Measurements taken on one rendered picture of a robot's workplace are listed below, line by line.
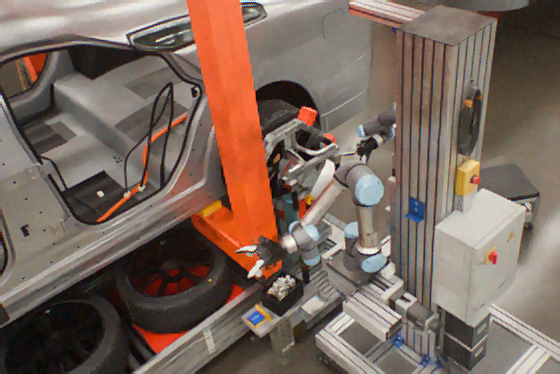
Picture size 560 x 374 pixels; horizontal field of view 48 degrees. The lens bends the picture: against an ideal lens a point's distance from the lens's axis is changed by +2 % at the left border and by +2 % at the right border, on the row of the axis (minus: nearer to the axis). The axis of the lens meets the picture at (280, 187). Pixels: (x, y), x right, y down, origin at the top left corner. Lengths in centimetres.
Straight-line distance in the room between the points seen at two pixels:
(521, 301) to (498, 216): 141
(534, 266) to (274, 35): 220
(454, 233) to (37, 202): 189
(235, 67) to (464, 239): 119
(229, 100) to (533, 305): 229
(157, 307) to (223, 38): 159
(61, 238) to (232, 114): 110
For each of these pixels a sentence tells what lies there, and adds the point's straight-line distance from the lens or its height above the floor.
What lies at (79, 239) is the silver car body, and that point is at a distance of 331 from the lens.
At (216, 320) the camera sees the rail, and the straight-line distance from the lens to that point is 350.
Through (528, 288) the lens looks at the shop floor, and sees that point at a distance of 416.
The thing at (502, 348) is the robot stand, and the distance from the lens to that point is 357.
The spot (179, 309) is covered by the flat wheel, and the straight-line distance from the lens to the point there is 349.
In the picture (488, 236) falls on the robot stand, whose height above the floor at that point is 123.
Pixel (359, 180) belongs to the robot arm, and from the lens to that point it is 252.
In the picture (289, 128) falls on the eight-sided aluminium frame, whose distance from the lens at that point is 350.
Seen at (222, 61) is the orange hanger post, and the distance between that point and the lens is 263.
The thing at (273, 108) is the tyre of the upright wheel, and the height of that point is 118.
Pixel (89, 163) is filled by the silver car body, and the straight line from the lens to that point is 406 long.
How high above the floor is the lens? 302
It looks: 38 degrees down
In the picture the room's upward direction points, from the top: 8 degrees counter-clockwise
